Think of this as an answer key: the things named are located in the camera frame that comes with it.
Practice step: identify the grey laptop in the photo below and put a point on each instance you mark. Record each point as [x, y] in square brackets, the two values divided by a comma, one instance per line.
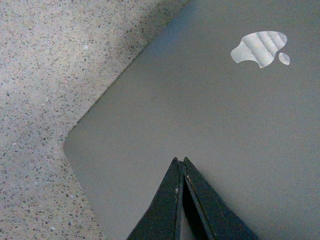
[233, 85]

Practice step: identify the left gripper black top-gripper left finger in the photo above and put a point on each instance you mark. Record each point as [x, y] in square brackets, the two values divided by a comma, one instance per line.
[162, 220]

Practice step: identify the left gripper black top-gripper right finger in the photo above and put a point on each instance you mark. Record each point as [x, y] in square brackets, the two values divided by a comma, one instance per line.
[215, 220]

